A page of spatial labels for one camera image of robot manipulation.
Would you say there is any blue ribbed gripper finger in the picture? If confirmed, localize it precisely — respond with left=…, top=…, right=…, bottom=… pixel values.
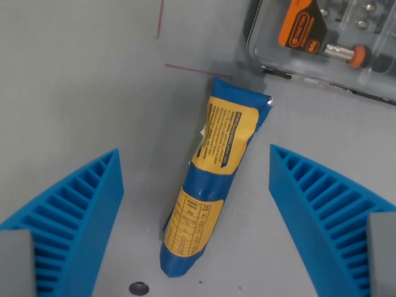
left=268, top=144, right=396, bottom=297
left=0, top=148, right=124, bottom=297

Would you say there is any clear plastic bit set case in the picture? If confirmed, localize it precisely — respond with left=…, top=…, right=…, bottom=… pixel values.
left=246, top=0, right=396, bottom=108

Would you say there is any orange and black label card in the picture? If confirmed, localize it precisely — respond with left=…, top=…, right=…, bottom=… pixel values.
left=277, top=0, right=329, bottom=55

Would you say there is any silver orange bit driver handle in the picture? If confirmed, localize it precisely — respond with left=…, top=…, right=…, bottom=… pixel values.
left=323, top=43, right=374, bottom=69

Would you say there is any black table bolt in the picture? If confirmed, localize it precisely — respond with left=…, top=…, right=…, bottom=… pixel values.
left=129, top=280, right=150, bottom=295

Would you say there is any blue and yellow snack bag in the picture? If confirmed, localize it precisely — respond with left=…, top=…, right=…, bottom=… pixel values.
left=159, top=77, right=274, bottom=278

